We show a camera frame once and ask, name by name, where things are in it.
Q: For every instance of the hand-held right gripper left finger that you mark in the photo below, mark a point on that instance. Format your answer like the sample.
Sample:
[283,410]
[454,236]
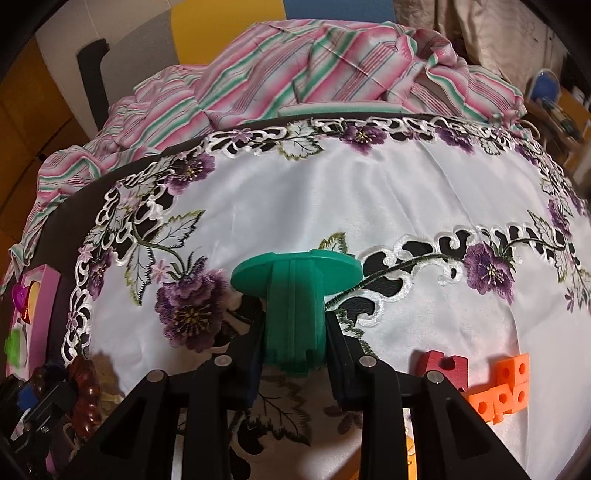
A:
[249,369]

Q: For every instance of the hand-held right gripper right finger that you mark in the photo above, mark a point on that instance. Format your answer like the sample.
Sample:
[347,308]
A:
[339,369]

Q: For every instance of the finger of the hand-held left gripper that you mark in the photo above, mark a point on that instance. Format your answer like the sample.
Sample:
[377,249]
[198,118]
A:
[32,397]

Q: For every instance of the brown lid with knob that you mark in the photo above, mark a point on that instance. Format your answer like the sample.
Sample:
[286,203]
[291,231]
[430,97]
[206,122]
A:
[85,401]

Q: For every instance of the light green square base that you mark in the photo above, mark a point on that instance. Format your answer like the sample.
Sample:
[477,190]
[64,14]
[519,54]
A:
[14,346]

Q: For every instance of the teal green plastic stand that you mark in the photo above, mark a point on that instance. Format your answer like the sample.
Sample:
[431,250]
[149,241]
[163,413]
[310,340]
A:
[291,314]

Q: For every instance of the pink-rimmed white tray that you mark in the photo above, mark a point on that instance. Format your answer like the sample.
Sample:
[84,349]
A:
[39,314]

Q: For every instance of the red notched block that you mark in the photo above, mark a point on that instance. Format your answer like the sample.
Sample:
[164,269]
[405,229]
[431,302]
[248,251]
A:
[443,369]

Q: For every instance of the orange linked cube block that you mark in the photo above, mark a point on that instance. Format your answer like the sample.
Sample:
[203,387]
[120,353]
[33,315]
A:
[508,374]

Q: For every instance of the purple translucent heart piece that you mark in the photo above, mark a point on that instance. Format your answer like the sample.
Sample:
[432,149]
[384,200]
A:
[19,295]

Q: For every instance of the white embroidered floral tablecloth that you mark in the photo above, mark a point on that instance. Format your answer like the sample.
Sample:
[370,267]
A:
[323,194]

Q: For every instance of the wooden wardrobe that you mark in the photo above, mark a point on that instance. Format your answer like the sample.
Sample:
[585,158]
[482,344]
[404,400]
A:
[27,115]

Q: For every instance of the pink green striped cloth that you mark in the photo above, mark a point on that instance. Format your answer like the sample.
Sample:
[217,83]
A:
[300,64]

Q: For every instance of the cluttered wooden side table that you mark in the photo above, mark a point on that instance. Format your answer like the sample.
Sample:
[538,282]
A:
[568,120]

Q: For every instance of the blue rounded object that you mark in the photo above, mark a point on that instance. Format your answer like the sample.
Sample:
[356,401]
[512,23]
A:
[545,87]

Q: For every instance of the beige patterned curtain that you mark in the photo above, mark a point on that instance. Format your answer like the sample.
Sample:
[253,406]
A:
[485,27]

